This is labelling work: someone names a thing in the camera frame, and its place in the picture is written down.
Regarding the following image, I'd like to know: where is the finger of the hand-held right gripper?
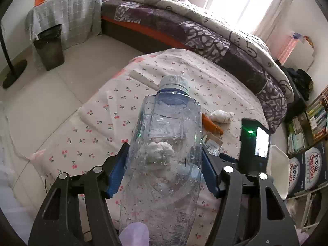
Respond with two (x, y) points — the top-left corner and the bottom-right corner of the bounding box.
(218, 153), (241, 165)

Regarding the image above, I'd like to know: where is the orange wrapper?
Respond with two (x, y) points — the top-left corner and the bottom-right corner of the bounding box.
(202, 113), (224, 134)

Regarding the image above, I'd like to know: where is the dark blue water carton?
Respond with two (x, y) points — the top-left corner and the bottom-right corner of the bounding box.
(304, 141), (328, 191)
(287, 152), (306, 198)

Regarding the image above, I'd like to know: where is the clear plastic bottle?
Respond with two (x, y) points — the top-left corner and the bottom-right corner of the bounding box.
(118, 75), (203, 246)

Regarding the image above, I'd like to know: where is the cherry print tablecloth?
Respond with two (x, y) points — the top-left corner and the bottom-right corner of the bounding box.
(28, 48), (269, 246)

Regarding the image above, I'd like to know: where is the white twisted wrapper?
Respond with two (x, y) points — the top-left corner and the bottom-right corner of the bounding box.
(210, 110), (234, 123)

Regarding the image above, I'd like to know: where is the small brown paper box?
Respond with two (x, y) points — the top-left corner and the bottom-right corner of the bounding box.
(204, 132), (223, 157)

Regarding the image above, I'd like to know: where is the black bench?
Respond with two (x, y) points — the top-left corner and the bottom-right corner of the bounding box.
(275, 59), (308, 134)

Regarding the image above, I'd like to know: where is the pile of dark clothes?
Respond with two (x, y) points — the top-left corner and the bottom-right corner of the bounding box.
(286, 68), (314, 101)

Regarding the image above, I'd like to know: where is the white plastic bin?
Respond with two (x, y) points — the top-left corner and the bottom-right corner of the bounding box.
(265, 145), (291, 200)

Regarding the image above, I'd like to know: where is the window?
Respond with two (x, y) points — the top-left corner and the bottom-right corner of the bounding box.
(205, 0), (280, 31)

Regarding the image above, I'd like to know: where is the black trash bin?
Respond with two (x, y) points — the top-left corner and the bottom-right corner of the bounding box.
(34, 24), (64, 71)

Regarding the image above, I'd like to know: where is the pink and white cabinet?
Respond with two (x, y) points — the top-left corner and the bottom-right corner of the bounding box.
(275, 34), (315, 73)

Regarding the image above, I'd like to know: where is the white tissue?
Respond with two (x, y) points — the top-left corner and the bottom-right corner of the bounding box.
(147, 142), (175, 170)

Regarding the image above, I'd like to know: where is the wooden bookshelf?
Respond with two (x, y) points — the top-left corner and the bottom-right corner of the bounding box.
(305, 84), (328, 144)

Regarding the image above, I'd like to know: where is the pale window curtain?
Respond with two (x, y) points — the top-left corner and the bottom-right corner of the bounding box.
(252, 0), (296, 44)

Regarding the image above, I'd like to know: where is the purple patterned quilt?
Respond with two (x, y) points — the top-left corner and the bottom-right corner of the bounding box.
(101, 0), (295, 134)

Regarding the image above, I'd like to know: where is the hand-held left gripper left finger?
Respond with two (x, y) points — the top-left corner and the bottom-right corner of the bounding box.
(28, 142), (130, 246)

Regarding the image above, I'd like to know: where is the bed with grey headboard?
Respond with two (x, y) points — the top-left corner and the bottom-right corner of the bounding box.
(84, 0), (295, 134)

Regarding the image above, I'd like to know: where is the white sheer curtain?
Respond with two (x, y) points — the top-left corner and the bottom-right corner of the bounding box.
(0, 102), (34, 236)

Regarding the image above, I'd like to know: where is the stack of pale books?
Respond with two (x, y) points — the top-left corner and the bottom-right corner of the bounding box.
(286, 113), (309, 155)

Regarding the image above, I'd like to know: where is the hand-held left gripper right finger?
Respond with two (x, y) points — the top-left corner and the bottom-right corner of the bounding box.
(201, 143), (300, 246)

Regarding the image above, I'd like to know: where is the standing fan with grey cover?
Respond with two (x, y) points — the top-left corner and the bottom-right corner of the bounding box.
(0, 22), (28, 89)

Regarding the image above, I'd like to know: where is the table under grey checked cloth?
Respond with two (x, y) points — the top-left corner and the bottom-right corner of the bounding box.
(27, 0), (103, 49)

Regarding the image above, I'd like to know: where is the person's left hand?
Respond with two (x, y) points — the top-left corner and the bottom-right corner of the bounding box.
(120, 223), (150, 246)

